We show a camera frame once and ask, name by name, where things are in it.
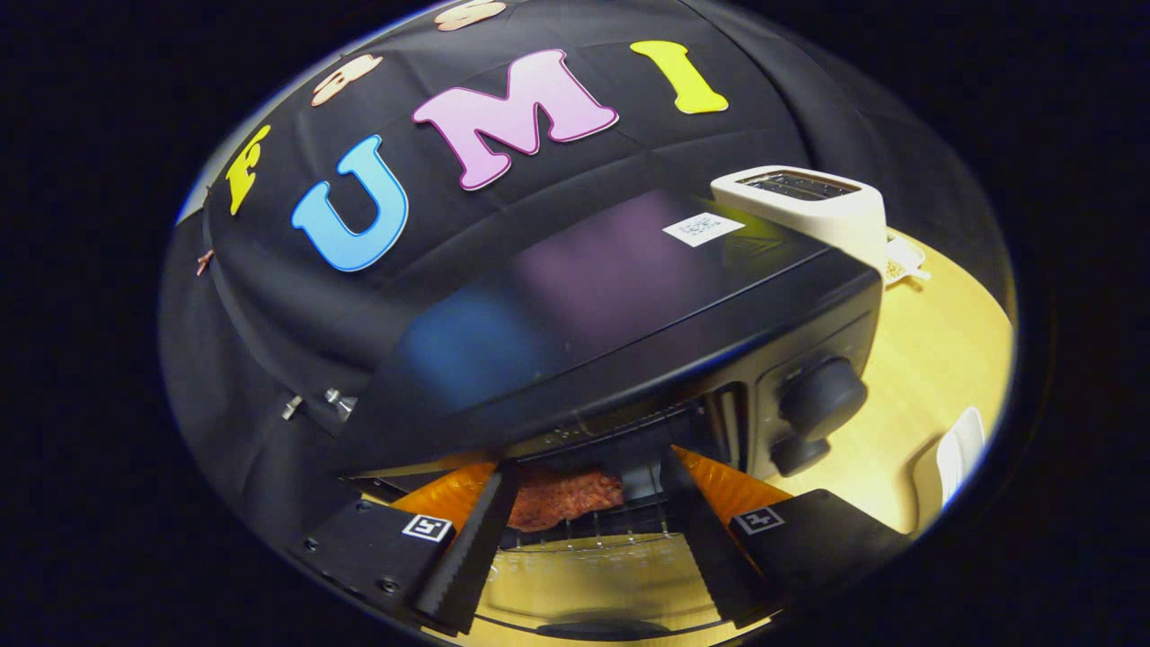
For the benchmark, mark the black toaster oven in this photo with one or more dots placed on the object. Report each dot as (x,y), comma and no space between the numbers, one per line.
(629,305)

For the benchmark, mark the red meat slice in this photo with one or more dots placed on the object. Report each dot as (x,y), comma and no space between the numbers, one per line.
(561,499)

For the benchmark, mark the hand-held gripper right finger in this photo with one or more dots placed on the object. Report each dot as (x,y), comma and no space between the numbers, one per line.
(710,566)

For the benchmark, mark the white rectangular dish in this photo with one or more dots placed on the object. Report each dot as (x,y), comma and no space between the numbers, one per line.
(952,458)

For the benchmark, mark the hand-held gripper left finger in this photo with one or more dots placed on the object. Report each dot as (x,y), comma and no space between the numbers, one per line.
(467,562)

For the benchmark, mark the white toaster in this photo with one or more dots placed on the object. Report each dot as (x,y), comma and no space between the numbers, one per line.
(827,211)

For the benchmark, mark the silver clip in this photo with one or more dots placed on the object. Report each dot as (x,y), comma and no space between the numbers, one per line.
(292,408)

